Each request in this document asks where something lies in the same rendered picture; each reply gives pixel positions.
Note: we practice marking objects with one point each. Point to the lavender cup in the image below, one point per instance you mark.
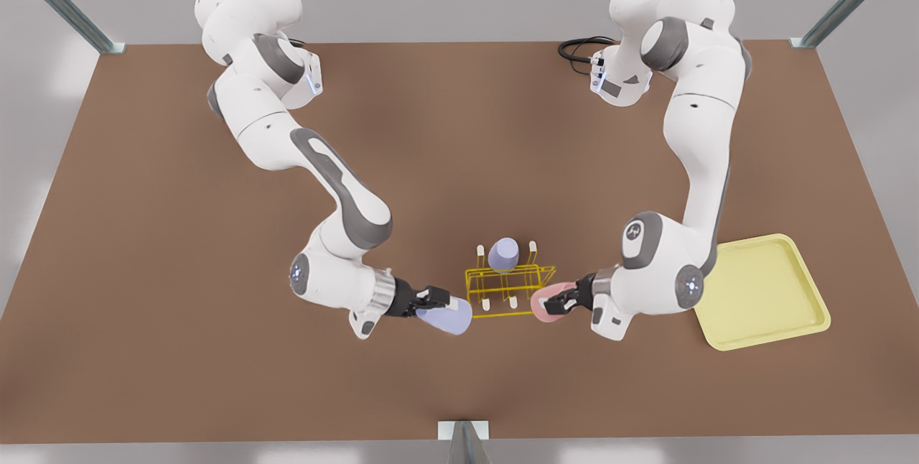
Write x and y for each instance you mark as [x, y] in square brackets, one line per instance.
[504, 254]
[446, 316]

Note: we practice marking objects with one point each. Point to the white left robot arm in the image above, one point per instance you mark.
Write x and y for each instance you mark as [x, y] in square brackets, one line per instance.
[700, 141]

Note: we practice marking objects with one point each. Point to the pink cup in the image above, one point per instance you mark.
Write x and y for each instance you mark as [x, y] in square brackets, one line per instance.
[546, 308]

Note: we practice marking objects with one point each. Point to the pale yellow tray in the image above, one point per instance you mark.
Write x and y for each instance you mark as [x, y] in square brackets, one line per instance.
[762, 290]

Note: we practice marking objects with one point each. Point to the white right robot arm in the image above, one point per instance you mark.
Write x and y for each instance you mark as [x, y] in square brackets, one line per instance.
[337, 184]

